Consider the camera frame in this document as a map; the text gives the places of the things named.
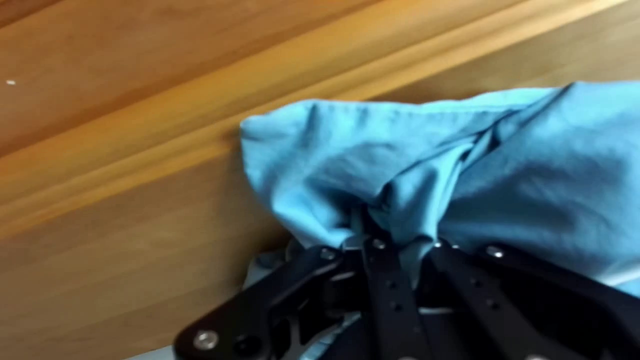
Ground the blue cloth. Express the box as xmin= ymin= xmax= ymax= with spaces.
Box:
xmin=237 ymin=77 xmax=640 ymax=298

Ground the wooden furniture panel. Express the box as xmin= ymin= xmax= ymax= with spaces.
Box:
xmin=0 ymin=0 xmax=640 ymax=360

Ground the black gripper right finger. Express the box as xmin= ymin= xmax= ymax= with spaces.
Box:
xmin=418 ymin=240 xmax=640 ymax=360

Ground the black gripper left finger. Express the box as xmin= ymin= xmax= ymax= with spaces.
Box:
xmin=171 ymin=235 xmax=435 ymax=360

